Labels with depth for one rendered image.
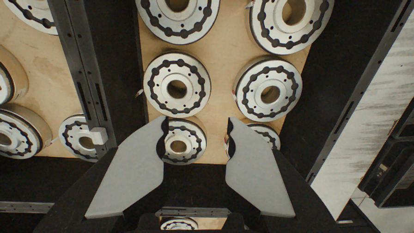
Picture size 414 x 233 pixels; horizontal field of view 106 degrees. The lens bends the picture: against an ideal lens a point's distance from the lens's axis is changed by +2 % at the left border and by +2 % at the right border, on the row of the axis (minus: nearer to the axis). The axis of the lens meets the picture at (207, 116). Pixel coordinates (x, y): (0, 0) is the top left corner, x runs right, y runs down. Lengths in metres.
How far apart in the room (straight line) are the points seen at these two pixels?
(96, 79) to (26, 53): 0.19
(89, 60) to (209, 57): 0.16
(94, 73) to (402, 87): 0.69
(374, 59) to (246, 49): 0.14
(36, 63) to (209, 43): 0.27
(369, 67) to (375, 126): 0.48
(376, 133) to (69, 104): 0.81
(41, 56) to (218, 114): 0.30
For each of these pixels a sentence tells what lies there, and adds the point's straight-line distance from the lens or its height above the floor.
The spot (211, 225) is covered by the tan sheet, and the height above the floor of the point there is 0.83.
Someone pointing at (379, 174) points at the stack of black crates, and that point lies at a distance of 1.32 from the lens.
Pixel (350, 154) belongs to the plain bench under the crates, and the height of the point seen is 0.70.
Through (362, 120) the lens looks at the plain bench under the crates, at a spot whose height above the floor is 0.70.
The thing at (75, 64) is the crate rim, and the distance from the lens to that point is 0.21.
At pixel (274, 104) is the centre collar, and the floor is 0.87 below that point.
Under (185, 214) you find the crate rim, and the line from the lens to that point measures 0.33.
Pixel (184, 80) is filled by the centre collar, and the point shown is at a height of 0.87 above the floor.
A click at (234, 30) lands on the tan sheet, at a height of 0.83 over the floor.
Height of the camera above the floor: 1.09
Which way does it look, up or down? 62 degrees down
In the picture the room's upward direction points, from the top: 177 degrees clockwise
